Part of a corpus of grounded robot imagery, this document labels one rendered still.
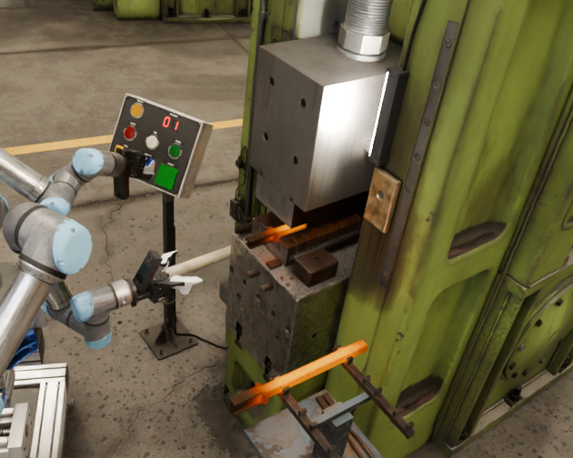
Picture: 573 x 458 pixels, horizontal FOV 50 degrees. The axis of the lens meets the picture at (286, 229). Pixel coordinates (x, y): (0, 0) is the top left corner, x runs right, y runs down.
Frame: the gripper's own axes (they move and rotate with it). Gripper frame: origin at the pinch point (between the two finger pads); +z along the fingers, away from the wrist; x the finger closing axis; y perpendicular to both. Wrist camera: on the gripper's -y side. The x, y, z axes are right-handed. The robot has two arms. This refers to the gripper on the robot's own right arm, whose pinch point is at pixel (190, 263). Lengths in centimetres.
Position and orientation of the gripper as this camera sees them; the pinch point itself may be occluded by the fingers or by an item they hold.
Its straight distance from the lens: 186.7
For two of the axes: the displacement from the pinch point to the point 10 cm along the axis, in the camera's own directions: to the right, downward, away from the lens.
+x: 5.9, 5.4, -6.1
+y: -1.1, 7.9, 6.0
